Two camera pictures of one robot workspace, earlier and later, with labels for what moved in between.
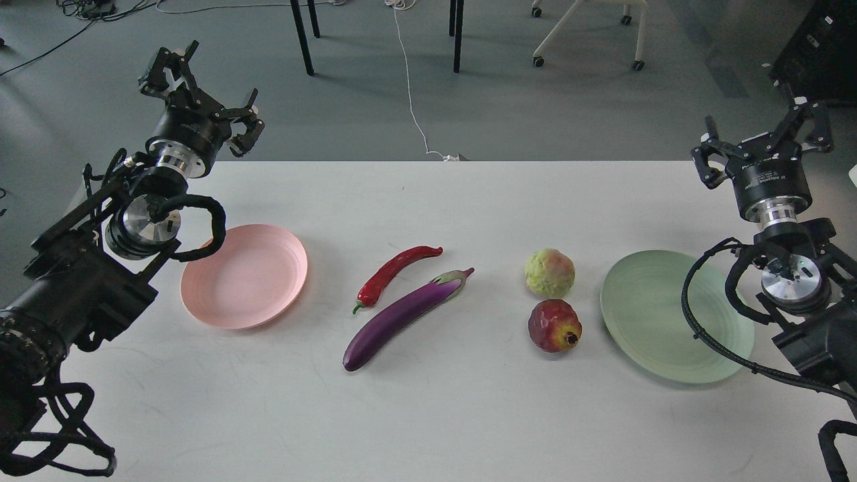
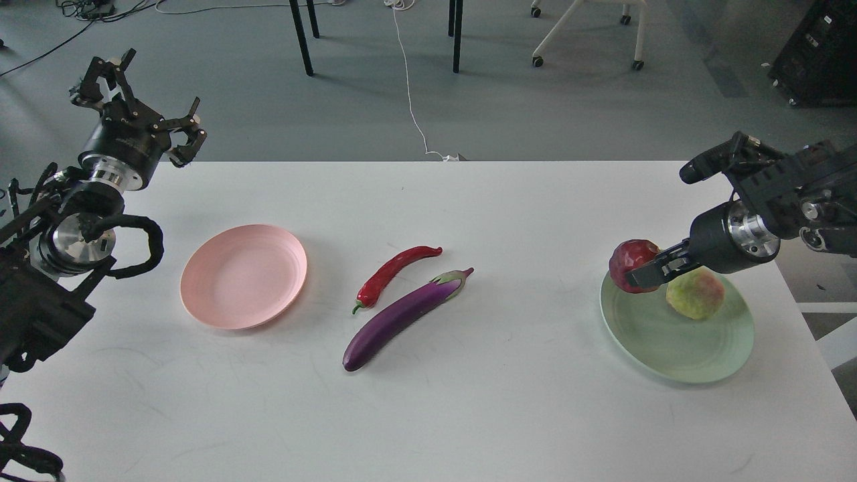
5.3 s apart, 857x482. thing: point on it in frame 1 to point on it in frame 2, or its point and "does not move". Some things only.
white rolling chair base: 638,64 does not move
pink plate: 256,276 does not move
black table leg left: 301,36 does not move
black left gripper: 193,128 to 128,140
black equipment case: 819,61 does not move
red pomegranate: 554,326 to 627,255
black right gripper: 770,182 to 722,239
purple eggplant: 398,314 does not move
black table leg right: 457,28 does not move
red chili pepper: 373,286 does not move
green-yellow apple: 550,272 to 698,294
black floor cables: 92,10 does not move
